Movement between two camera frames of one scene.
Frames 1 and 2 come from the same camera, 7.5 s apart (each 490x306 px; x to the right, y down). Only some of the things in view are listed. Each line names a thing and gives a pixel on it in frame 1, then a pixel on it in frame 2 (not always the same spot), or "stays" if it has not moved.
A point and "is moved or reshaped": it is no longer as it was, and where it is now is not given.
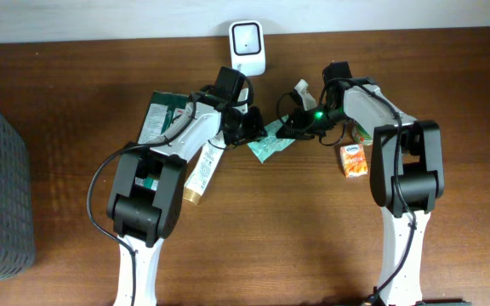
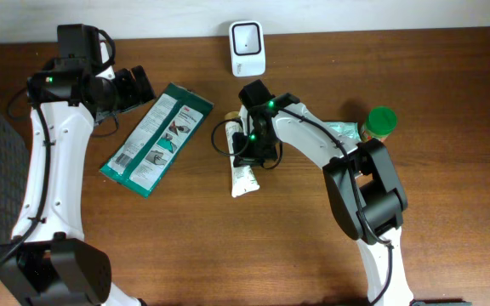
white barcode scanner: x=247 y=47 stays
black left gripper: x=256 y=132 -> x=133 y=96
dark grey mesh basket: x=3 y=240 stays
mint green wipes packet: x=270 y=144 is moved or reshaped
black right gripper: x=298 y=126 -> x=253 y=154
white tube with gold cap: x=203 y=170 -> x=244 y=178
